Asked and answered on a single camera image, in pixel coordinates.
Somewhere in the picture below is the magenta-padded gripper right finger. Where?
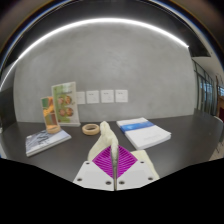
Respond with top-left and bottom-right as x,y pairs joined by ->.
115,145 -> 160,192

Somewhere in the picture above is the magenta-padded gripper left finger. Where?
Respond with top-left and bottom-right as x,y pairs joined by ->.
72,146 -> 116,192

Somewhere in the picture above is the cream knitted towel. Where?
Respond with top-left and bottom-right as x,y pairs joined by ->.
87,120 -> 160,181

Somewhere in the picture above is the thick white book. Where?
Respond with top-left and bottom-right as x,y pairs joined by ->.
124,125 -> 172,151

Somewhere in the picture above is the beige tape roll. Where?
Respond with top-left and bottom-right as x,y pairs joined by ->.
81,123 -> 101,136

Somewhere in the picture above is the blue and white booklet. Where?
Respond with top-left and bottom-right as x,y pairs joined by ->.
116,117 -> 155,134

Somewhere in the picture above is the grey printed magazine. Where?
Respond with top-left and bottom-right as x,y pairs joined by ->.
25,128 -> 72,158

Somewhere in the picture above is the green menu sign stand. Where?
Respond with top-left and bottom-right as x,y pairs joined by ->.
51,81 -> 82,128

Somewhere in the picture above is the black-framed glass partition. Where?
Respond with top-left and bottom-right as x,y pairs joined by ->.
192,59 -> 218,118

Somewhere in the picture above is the ceiling light strip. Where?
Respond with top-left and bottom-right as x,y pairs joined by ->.
0,17 -> 190,92

